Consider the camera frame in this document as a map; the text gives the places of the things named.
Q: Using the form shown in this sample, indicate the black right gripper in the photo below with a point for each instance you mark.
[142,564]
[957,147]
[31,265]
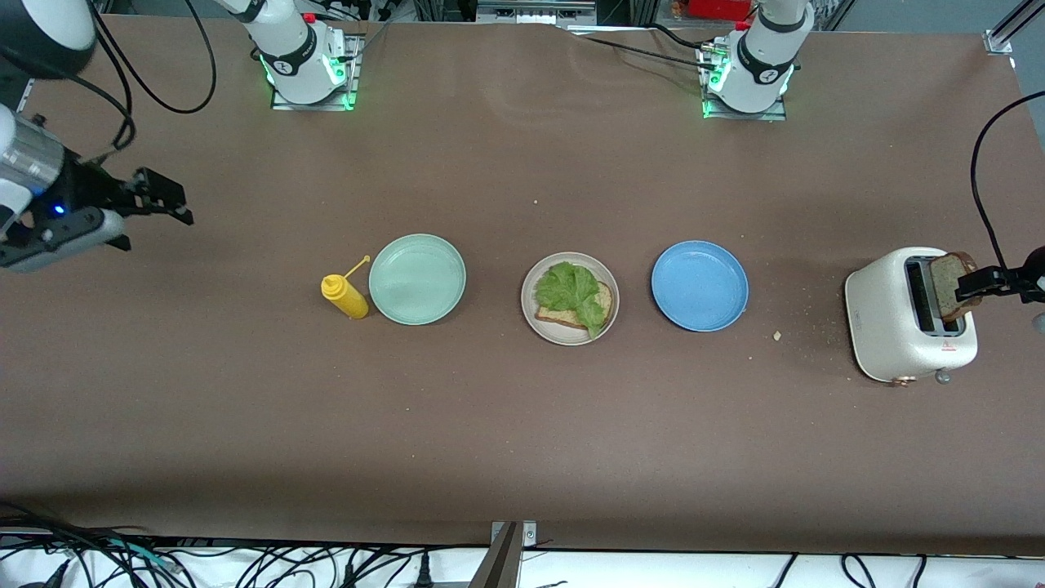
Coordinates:
[88,193]

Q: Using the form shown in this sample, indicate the black equipment rack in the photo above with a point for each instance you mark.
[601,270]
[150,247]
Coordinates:
[445,8]

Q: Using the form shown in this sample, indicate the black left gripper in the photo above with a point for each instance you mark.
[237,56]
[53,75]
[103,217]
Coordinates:
[1030,278]

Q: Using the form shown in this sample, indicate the green lettuce leaf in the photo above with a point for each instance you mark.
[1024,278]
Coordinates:
[567,286]

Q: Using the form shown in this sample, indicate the blue plate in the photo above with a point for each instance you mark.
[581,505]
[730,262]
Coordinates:
[700,286]

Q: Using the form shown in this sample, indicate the brown bread slice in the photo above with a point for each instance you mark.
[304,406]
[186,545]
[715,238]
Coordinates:
[555,316]
[947,286]

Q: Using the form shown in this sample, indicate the white toaster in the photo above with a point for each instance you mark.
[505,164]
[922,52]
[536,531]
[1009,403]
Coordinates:
[886,318]

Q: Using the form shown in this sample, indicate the pale green plate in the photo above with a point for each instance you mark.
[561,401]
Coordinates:
[416,280]

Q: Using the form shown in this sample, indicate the red box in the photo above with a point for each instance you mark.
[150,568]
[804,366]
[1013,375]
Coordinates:
[718,8]

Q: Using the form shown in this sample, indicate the grey metal box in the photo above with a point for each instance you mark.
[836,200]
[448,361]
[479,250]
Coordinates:
[531,12]

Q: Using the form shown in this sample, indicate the yellow mustard squeeze bottle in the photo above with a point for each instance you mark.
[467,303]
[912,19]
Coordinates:
[349,300]

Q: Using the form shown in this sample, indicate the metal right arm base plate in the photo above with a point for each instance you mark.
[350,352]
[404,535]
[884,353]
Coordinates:
[353,57]

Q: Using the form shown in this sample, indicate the silver table edge bracket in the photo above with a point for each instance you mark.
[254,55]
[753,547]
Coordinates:
[529,532]

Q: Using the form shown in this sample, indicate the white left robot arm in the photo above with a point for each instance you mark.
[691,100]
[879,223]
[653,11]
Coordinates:
[763,82]

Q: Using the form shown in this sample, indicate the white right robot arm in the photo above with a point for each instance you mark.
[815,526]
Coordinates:
[310,49]

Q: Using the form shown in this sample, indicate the black power plug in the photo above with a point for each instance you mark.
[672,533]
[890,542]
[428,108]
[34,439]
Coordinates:
[424,572]

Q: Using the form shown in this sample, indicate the beige plate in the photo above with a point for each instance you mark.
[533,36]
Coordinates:
[531,310]

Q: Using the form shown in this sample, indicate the aluminium frame profile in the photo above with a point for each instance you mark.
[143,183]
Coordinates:
[25,94]
[998,39]

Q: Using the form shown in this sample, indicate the dark grey metal post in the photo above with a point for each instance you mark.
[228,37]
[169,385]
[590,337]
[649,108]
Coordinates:
[500,567]

